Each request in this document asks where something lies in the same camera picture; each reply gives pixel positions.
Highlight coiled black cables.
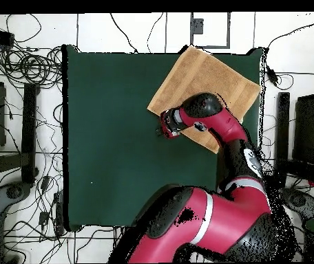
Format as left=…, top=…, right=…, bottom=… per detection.
left=0, top=46, right=63, bottom=86

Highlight tan terry towel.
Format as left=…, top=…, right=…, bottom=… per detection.
left=146, top=45, right=262, bottom=154

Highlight grey chair base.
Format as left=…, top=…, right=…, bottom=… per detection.
left=0, top=181, right=32, bottom=221
left=280, top=188, right=314, bottom=221

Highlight small grey box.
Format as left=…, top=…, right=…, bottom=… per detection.
left=191, top=18, right=204, bottom=35

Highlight dark green table cloth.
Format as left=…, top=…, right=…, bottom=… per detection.
left=61, top=43, right=265, bottom=233

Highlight black metal stand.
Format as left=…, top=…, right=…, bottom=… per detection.
left=273, top=91, right=314, bottom=190
left=0, top=82, right=40, bottom=184

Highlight black power adapter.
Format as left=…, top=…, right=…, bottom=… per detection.
left=265, top=65, right=280, bottom=86

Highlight grey rectangular floor frame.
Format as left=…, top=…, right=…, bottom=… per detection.
left=189, top=12, right=231, bottom=50

